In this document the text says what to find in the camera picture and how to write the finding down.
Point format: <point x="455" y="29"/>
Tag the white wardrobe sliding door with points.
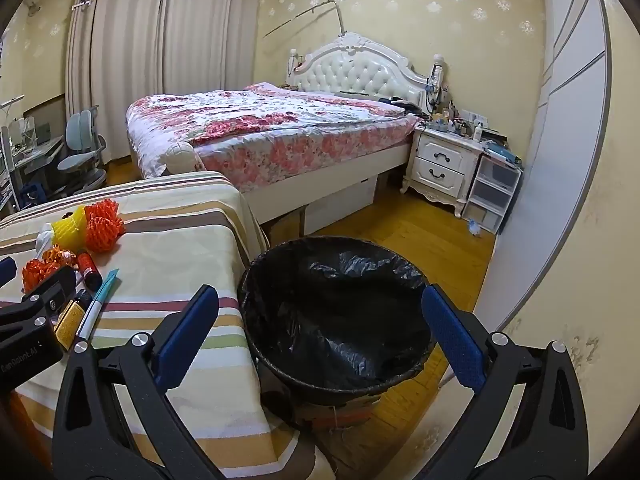
<point x="560" y="135"/>

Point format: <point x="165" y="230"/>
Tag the clutter of small bottles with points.
<point x="465" y="125"/>

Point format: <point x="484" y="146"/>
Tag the beige curtain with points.
<point x="210" y="30"/>
<point x="120" y="60"/>

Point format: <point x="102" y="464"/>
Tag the red bottle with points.
<point x="89" y="270"/>

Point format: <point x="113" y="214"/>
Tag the brown cardboard box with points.
<point x="285" y="227"/>

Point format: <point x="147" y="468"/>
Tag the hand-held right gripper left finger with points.
<point x="187" y="335"/>

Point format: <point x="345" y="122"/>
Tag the striped tablecloth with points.
<point x="170" y="240"/>

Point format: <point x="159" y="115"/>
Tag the white nightstand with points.
<point x="440" y="165"/>

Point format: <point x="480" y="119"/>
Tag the teal capped marker pen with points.
<point x="97" y="305"/>

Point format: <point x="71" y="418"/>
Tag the white bed with tufted headboard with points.
<point x="350" y="72"/>

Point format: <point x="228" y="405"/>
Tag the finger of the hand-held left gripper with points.
<point x="7" y="270"/>
<point x="47" y="295"/>

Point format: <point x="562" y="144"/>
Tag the yellow foam fruit net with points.
<point x="70" y="230"/>

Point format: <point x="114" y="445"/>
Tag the blue wrapper on floor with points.
<point x="475" y="228"/>

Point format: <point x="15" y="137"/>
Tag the orange plastic bag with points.
<point x="42" y="266"/>

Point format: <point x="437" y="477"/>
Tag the white tube package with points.
<point x="45" y="235"/>

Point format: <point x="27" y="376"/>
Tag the blue grey desk chair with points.
<point x="82" y="160"/>

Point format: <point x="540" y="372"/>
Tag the black bin with black liner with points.
<point x="335" y="320"/>

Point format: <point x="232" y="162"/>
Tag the white storage box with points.
<point x="340" y="205"/>

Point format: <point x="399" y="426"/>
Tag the clear plastic drawer unit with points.
<point x="492" y="190"/>

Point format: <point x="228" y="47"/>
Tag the white volleyball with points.
<point x="182" y="160"/>

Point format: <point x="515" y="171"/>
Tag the orange foam fruit net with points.
<point x="104" y="225"/>

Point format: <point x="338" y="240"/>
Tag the yellow packet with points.
<point x="70" y="322"/>

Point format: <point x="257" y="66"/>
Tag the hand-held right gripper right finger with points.
<point x="452" y="335"/>

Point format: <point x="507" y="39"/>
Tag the grey study desk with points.
<point x="35" y="160"/>

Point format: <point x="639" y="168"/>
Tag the floral quilt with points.
<point x="280" y="130"/>

